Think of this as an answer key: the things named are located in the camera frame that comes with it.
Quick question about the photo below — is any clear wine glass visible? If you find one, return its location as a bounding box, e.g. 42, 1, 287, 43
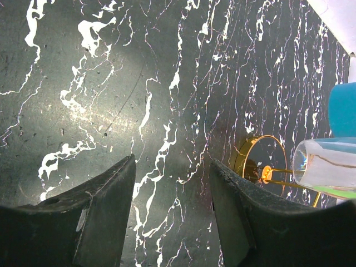
292, 138, 355, 191

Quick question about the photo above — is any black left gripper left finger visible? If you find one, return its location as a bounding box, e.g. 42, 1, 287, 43
1, 155, 136, 266

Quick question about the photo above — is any green wine glass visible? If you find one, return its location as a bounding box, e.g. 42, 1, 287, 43
315, 186, 356, 200

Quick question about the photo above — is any blue wine glass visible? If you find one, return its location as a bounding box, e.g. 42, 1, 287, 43
328, 82, 355, 144

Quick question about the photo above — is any gold wire glass rack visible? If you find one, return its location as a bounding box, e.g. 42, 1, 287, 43
229, 135, 322, 208

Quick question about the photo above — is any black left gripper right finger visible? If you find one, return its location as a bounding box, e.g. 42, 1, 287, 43
209, 160, 355, 266

